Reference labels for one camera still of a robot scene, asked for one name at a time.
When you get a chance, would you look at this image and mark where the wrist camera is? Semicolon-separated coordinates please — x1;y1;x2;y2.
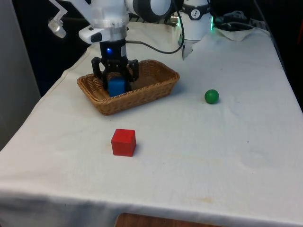
78;25;110;45

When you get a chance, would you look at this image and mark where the red cube block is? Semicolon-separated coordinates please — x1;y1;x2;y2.
110;128;137;157

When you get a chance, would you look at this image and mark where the black cable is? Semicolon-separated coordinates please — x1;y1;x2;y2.
125;9;188;55

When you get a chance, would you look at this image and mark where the blue cube block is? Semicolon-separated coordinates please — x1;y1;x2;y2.
108;78;126;97

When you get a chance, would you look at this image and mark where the wicker basket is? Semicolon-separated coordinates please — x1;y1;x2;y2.
76;59;180;116

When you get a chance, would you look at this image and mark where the green ball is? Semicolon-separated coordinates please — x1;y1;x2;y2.
204;89;220;105

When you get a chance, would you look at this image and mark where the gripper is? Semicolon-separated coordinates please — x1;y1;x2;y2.
91;39;140;92

